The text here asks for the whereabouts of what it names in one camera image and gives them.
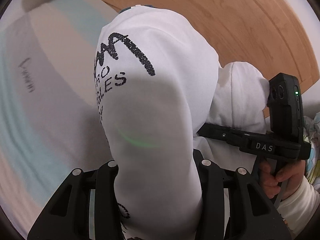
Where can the wooden headboard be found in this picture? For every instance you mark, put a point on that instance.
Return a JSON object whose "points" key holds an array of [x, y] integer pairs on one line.
{"points": [[237, 30]]}

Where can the person's right hand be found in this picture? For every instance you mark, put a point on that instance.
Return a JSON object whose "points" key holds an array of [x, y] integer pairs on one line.
{"points": [[292, 177]]}

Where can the printed cloth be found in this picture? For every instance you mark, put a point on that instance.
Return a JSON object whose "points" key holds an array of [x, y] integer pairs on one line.
{"points": [[313, 130]]}

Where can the white and blue hooded jacket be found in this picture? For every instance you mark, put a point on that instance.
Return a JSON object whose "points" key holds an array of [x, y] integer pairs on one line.
{"points": [[155, 105]]}

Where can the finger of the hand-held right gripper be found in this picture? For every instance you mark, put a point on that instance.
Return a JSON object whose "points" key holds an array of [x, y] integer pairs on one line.
{"points": [[220, 133]]}

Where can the striped bed mattress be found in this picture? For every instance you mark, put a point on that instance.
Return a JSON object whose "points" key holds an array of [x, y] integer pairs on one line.
{"points": [[50, 105]]}

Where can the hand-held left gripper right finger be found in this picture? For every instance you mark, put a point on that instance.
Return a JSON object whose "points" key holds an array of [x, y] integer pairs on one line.
{"points": [[212, 192]]}

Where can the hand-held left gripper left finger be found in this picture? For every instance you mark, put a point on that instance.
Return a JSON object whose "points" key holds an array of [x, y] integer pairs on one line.
{"points": [[105, 192]]}

